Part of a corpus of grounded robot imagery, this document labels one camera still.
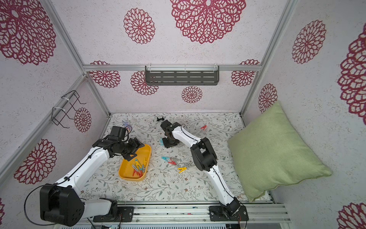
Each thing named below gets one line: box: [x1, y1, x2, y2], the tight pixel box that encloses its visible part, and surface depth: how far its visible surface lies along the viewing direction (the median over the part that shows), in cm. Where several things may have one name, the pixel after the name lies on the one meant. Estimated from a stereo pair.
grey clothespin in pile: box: [178, 161, 194, 168], surface depth 94 cm
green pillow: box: [227, 102, 332, 202], surface depth 70 cm
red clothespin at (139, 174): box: [132, 169, 143, 177], surface depth 89 cm
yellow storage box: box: [118, 144, 153, 182], surface depth 89 cm
